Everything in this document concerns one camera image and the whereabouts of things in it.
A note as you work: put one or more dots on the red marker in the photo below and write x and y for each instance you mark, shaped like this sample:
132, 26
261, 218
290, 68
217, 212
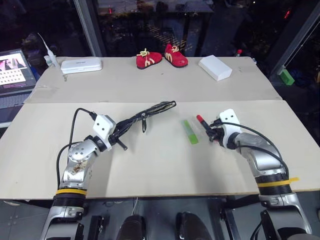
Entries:
200, 119

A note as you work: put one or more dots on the flat white box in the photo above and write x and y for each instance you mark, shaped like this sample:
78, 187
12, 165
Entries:
81, 65

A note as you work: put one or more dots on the dark rounded shape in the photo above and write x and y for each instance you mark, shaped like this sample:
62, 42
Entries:
191, 226
132, 227

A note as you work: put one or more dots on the brown cardboard sheet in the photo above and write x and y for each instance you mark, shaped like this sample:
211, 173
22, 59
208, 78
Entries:
150, 86

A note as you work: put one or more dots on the grey metal pillar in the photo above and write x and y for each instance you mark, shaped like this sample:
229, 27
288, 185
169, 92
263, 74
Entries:
90, 27
297, 37

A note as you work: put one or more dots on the green box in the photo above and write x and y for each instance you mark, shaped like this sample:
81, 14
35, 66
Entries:
286, 77

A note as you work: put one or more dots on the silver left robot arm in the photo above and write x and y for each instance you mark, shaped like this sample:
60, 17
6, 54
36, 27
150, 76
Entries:
78, 155

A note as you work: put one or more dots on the red-capped bottle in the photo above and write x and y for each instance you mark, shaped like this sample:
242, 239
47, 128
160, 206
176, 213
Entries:
239, 52

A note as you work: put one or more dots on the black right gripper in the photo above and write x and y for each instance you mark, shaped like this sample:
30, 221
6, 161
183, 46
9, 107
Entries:
218, 133

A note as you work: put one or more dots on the beige board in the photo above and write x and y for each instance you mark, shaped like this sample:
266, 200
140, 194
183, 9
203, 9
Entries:
155, 165

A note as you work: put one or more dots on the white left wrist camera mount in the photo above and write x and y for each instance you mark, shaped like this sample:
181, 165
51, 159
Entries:
102, 125

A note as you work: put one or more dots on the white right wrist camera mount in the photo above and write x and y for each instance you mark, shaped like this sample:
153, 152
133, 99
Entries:
228, 117

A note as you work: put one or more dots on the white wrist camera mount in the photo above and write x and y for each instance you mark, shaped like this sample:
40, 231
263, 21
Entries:
228, 117
102, 125

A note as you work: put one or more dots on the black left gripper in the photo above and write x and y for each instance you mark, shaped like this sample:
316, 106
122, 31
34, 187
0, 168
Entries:
113, 138

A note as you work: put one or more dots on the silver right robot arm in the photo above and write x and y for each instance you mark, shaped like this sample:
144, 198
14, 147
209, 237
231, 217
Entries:
263, 156

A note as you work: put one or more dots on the black bracket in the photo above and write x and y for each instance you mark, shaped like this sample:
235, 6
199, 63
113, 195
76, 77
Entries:
98, 227

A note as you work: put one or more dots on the green highlighter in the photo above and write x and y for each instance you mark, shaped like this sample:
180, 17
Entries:
191, 133

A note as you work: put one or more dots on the laptop computer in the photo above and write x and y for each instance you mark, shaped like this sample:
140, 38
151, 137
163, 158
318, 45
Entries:
13, 71

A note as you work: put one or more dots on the red slipper shoe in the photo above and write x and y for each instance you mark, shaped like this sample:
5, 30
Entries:
175, 58
148, 60

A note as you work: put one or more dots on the white rectangular block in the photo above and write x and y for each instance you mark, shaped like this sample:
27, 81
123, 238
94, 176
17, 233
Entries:
215, 67

